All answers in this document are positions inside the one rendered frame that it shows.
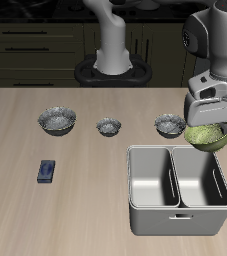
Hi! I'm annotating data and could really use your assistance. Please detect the dark kitchen cupboards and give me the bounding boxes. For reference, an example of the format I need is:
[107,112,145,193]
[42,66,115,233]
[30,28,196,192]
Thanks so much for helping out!
[0,21,199,88]

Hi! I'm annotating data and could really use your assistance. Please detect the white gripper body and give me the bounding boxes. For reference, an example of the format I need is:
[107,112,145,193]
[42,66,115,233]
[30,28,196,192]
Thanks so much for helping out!
[183,90,227,128]

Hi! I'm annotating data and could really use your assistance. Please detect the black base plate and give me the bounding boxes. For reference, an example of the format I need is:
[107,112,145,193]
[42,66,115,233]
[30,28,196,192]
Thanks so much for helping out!
[74,54,153,84]

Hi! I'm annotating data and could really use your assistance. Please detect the green bowl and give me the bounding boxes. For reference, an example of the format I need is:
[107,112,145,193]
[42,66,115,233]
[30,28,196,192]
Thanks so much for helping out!
[184,121,227,153]

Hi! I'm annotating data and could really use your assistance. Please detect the dark blue flat box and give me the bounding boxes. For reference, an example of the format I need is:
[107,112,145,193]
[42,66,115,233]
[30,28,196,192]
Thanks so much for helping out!
[36,159,56,184]

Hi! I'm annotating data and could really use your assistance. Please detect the white two-bin basket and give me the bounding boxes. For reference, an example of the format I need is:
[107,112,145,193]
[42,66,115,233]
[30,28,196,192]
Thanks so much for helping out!
[126,144,227,237]

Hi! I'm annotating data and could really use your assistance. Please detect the medium grey bowl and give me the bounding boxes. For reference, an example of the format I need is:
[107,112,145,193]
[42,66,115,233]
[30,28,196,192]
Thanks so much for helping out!
[153,113,187,140]

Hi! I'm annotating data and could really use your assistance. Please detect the small grey fluted dish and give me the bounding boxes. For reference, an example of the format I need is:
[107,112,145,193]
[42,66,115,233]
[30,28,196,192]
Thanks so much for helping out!
[95,117,123,138]

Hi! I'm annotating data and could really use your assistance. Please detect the large grey bowl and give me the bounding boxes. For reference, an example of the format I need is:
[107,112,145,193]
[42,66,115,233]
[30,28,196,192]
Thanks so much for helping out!
[37,106,77,137]

